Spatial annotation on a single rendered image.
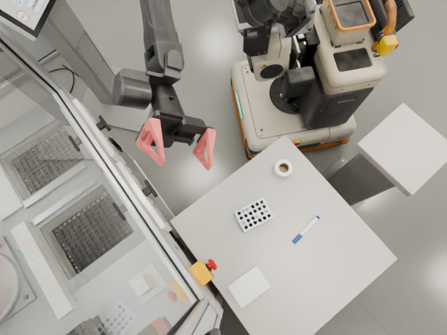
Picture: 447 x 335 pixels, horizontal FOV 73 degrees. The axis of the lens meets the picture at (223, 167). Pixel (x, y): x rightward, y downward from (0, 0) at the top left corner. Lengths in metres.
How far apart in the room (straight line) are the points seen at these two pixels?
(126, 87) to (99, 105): 1.74
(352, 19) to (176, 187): 1.34
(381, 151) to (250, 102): 0.84
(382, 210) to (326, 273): 1.02
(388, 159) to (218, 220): 0.71
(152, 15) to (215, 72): 1.66
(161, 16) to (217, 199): 0.71
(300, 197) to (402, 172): 0.41
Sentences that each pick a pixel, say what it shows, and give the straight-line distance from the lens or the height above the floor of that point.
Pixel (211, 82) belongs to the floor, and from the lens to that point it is 2.27.
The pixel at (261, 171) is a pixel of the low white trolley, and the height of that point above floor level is 0.76.
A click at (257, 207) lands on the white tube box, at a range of 1.13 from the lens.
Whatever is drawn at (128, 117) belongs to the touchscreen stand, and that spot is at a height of 0.04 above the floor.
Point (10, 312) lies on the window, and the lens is 0.29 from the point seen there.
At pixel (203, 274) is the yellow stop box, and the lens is 1.01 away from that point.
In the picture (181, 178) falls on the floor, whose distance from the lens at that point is 2.01.
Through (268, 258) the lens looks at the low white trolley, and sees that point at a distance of 1.16.
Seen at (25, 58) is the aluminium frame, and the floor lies 1.17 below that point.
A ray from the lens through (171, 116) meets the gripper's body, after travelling 0.57.
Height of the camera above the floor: 1.92
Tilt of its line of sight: 73 degrees down
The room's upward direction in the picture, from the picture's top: 7 degrees counter-clockwise
